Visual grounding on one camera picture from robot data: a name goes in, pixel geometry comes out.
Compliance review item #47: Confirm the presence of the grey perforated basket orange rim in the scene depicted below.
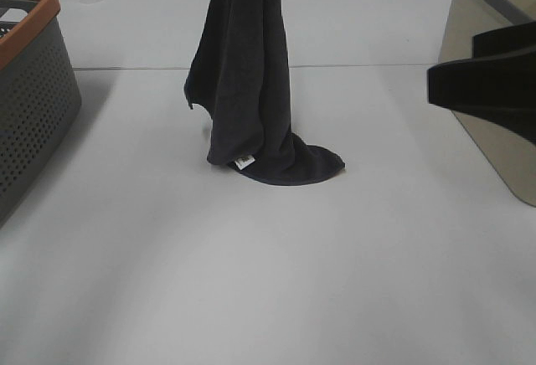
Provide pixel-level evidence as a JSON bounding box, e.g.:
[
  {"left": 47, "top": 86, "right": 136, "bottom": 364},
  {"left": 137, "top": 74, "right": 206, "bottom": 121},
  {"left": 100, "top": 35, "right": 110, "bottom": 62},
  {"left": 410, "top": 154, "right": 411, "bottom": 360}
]
[{"left": 1, "top": 0, "right": 81, "bottom": 222}]

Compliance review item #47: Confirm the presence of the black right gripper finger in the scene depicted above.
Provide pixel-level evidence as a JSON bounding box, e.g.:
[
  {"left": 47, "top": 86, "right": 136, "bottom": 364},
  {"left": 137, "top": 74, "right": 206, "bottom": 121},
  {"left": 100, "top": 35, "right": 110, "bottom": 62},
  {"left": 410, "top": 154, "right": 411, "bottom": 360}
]
[
  {"left": 427, "top": 57, "right": 535, "bottom": 143},
  {"left": 472, "top": 21, "right": 536, "bottom": 58}
]

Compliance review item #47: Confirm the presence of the beige bin grey rim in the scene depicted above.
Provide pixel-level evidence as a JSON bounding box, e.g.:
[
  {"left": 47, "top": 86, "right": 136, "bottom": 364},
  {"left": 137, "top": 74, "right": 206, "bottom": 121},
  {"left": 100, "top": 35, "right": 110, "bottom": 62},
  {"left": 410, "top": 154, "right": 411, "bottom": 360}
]
[{"left": 436, "top": 0, "right": 535, "bottom": 206}]

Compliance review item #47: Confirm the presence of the dark navy towel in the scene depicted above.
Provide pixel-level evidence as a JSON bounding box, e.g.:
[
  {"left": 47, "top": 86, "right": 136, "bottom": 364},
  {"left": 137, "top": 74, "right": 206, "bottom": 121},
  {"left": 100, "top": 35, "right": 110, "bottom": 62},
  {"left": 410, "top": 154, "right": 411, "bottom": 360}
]
[{"left": 183, "top": 0, "right": 345, "bottom": 186}]

